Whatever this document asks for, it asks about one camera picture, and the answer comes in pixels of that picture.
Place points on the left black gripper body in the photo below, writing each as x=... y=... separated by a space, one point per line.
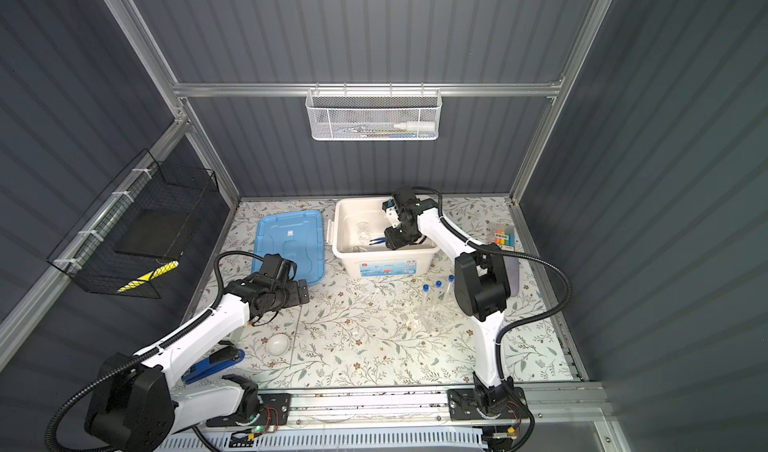
x=290 y=295

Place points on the white plastic storage bin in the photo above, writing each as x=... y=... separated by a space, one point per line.
x=370 y=261

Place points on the blue capped test tube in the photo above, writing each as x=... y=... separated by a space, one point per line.
x=424 y=308
x=438 y=296

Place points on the clear test tube rack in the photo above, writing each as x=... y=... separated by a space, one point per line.
x=448 y=315

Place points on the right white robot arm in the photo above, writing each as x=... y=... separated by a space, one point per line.
x=481 y=285

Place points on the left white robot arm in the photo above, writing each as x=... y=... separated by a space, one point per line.
x=133 y=408

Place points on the thin metal stirring rod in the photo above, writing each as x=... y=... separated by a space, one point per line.
x=295 y=333

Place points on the white round dish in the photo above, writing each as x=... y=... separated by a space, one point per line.
x=278 y=344

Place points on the blue plastic bin lid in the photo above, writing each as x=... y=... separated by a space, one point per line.
x=297 y=236

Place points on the white bottle in basket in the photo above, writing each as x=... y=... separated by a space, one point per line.
x=416 y=126

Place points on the blue black small device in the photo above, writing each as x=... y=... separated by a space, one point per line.
x=218 y=361

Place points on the colourful marker pack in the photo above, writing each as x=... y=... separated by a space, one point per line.
x=504 y=237

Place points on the yellow black striped item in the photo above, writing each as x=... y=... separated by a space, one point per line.
x=148 y=277

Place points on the grey eyeglass case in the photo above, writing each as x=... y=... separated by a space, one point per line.
x=512 y=267

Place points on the black pad in basket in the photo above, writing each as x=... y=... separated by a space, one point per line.
x=158 y=234

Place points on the white wire mesh basket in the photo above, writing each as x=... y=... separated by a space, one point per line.
x=371 y=118

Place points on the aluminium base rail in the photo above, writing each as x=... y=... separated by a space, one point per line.
x=388 y=407

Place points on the black wire wall basket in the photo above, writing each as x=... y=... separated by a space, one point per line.
x=87 y=256

